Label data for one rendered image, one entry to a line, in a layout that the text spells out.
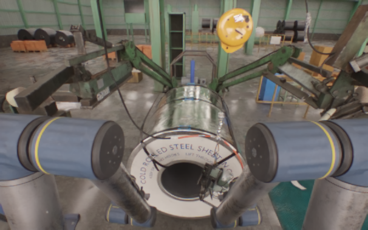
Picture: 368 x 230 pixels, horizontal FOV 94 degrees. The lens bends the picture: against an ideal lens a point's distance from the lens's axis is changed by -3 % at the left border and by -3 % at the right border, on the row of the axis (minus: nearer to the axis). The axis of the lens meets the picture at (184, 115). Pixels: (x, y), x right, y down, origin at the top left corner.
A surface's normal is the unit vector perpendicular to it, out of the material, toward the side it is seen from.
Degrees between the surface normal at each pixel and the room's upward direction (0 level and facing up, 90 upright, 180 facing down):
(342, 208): 83
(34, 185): 85
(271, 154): 66
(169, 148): 90
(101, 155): 87
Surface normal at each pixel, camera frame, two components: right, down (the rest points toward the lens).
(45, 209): 0.92, 0.14
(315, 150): 0.07, -0.15
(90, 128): -0.02, -0.73
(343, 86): -0.08, 0.44
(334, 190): -0.83, 0.17
